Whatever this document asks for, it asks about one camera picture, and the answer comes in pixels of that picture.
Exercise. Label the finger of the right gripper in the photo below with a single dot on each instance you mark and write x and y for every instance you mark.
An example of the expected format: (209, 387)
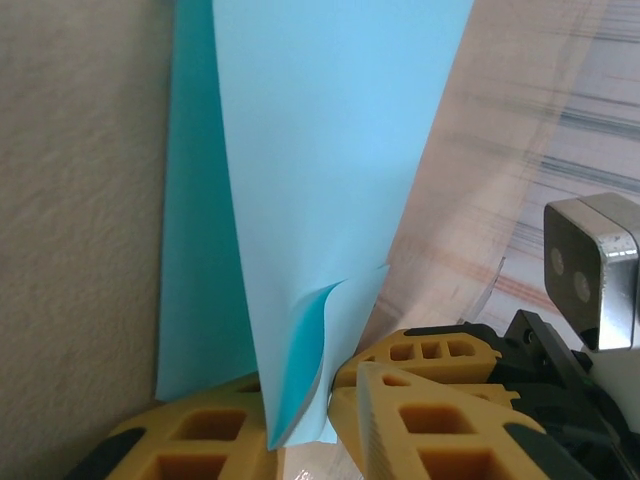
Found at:
(505, 394)
(430, 367)

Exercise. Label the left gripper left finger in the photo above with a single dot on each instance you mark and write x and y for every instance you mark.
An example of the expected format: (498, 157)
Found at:
(200, 425)

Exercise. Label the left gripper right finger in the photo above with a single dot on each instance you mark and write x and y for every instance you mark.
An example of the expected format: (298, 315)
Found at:
(425, 425)

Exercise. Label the light blue paper sheet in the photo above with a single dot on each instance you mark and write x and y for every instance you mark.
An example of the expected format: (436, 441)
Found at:
(325, 150)

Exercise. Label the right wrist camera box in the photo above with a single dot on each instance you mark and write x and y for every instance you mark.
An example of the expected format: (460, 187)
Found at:
(600, 260)

